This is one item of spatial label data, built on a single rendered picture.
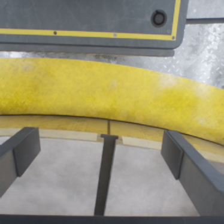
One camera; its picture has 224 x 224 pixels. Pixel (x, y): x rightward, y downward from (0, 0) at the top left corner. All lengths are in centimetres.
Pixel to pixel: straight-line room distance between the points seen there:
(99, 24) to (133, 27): 9
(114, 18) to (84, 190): 57
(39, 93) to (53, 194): 47
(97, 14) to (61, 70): 41
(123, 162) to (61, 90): 47
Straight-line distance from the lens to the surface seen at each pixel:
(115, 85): 81
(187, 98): 91
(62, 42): 50
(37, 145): 17
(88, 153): 58
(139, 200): 71
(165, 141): 16
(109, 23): 49
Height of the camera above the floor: 80
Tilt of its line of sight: 73 degrees down
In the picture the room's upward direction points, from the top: 176 degrees clockwise
